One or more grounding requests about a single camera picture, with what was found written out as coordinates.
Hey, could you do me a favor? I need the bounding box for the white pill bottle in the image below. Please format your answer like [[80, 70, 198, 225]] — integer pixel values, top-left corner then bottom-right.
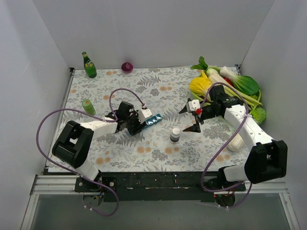
[[170, 127, 180, 142]]

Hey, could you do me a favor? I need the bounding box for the teal pill organizer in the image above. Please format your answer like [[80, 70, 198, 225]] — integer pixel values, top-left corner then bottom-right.
[[144, 114, 162, 129]]

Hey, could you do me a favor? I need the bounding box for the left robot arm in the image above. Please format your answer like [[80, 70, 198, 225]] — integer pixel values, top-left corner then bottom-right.
[[52, 102, 153, 192]]

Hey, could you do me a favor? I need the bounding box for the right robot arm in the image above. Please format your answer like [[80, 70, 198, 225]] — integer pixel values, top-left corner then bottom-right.
[[180, 82, 288, 192]]

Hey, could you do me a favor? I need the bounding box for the green basket tray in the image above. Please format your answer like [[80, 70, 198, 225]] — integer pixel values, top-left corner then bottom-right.
[[189, 92, 203, 103]]

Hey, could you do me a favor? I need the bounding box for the yellow napa cabbage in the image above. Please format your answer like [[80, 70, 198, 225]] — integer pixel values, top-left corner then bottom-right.
[[189, 71, 212, 96]]

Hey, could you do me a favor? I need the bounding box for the red pepper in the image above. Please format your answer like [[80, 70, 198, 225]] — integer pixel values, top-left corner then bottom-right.
[[223, 77, 234, 86]]

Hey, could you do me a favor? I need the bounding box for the floral table mat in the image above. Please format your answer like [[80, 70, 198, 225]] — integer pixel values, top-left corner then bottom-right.
[[60, 67, 249, 172]]

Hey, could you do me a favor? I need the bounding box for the green can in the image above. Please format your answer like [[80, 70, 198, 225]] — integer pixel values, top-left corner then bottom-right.
[[82, 99, 95, 115]]

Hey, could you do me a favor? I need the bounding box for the bok choy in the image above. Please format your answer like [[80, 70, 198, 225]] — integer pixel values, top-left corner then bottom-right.
[[220, 66, 260, 96]]

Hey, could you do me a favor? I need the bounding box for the parsley leaf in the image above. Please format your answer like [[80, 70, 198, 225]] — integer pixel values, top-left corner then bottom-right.
[[190, 56, 208, 70]]

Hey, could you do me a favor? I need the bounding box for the green lettuce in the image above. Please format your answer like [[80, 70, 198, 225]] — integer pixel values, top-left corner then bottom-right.
[[250, 107, 266, 124]]

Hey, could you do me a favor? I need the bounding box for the purple onion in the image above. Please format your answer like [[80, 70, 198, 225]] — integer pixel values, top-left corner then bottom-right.
[[121, 62, 133, 72]]

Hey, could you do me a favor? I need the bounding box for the green glass bottle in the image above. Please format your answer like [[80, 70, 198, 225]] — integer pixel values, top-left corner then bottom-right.
[[82, 52, 97, 79]]

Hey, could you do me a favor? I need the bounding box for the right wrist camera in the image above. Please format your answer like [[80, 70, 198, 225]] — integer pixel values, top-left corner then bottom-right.
[[186, 100, 200, 113]]

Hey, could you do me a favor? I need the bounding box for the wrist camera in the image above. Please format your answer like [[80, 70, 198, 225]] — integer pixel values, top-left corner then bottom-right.
[[186, 100, 200, 113], [139, 109, 153, 120]]

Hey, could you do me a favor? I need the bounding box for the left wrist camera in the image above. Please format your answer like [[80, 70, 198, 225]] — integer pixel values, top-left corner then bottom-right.
[[139, 109, 153, 120]]

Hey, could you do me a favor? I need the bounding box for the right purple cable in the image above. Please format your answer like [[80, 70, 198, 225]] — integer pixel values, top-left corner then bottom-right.
[[201, 82, 253, 207]]

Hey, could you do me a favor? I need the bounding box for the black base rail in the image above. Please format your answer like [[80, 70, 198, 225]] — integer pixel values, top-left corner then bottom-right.
[[74, 171, 246, 202]]

